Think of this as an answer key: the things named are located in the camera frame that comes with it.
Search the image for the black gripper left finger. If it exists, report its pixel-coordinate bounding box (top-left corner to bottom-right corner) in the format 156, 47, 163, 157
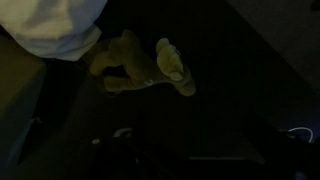
64, 135, 113, 180

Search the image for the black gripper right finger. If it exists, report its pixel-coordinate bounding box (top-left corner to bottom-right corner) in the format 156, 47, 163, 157
263, 129, 304, 180

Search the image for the thin white cable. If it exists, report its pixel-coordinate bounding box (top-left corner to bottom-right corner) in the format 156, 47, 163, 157
287, 126, 315, 144

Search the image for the brown plush toy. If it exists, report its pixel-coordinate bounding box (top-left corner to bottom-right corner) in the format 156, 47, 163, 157
89, 29, 197, 97

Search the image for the pink cloth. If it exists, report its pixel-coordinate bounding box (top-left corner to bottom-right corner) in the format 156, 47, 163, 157
0, 0, 108, 62

